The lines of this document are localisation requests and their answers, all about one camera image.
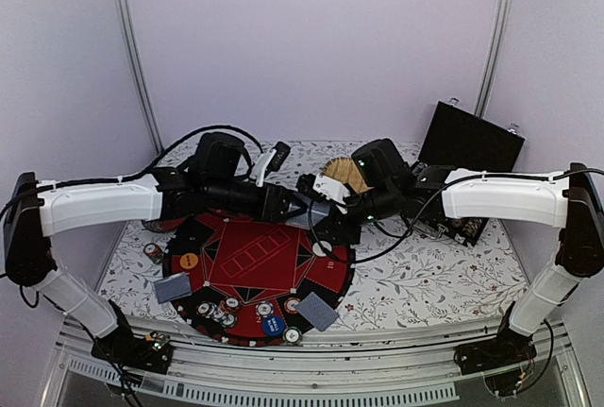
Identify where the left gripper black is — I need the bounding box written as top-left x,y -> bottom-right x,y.
206,177 -> 309,223

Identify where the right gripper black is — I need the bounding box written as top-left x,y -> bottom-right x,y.
306,183 -> 399,246

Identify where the orange big blind button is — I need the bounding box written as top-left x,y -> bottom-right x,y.
179,253 -> 199,270

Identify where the multicolour chip stack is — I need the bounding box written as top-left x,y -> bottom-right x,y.
143,243 -> 163,264

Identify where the white dealer button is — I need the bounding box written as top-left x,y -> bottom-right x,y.
312,241 -> 332,257

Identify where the round red black poker mat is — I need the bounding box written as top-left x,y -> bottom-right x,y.
162,213 -> 355,348

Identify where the dealt blue card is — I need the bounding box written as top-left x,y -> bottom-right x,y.
153,273 -> 193,304
295,293 -> 339,331

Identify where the blue white poker chip stack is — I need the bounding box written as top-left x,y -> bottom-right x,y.
209,307 -> 237,329

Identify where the red white poker chip stack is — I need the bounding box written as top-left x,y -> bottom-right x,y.
284,297 -> 301,314

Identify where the blue small blind button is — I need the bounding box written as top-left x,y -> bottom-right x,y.
261,315 -> 285,336

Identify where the green poker chip stack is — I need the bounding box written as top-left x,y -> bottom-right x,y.
282,327 -> 302,345

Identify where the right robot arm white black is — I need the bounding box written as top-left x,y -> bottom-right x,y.
310,139 -> 603,374

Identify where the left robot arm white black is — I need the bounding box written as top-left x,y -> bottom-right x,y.
1,132 -> 290,374

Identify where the woven bamboo tray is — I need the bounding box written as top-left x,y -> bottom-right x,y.
321,158 -> 370,194

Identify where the red floral round dish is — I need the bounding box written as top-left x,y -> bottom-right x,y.
142,219 -> 183,233

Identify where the black poker set case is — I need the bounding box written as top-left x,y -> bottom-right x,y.
417,100 -> 527,249

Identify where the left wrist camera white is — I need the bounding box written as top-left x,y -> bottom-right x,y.
250,141 -> 291,187

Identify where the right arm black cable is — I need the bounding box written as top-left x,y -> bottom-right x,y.
306,168 -> 604,264

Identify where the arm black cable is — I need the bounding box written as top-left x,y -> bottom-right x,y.
0,126 -> 265,224
306,168 -> 604,264

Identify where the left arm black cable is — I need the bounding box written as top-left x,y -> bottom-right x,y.
0,126 -> 265,224

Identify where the aluminium front rail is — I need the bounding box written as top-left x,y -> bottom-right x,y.
51,316 -> 581,403

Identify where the aluminium frame post left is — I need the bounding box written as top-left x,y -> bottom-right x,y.
114,0 -> 164,154

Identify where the aluminium frame post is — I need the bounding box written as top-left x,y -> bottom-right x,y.
114,0 -> 164,154
474,0 -> 512,118

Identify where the aluminium frame post right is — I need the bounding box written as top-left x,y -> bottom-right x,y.
474,0 -> 512,118

